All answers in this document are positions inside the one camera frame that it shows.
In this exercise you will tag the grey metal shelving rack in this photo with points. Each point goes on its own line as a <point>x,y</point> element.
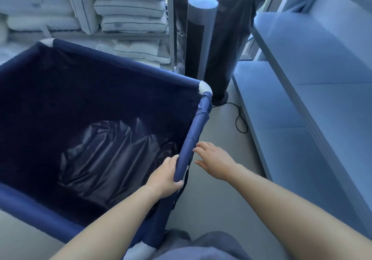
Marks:
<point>319,50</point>

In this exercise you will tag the person's right forearm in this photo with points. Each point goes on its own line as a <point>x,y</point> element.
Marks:
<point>290,210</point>

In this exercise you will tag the navy fabric laundry cart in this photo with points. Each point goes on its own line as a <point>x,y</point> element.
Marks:
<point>58,94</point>

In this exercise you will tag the person's grey trousers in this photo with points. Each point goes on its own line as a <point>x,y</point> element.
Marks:
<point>215,245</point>

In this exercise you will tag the person's right hand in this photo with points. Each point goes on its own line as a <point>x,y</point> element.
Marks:
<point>218,162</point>

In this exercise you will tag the person's left forearm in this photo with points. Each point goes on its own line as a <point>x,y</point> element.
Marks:
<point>110,228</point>

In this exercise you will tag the black plastic bag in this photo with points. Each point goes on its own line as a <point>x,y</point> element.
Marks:
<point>241,21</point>

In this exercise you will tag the person's left hand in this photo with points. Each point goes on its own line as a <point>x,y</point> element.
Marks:
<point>162,181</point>

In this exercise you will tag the grey black tower fan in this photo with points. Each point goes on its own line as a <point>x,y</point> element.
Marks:
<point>209,36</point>

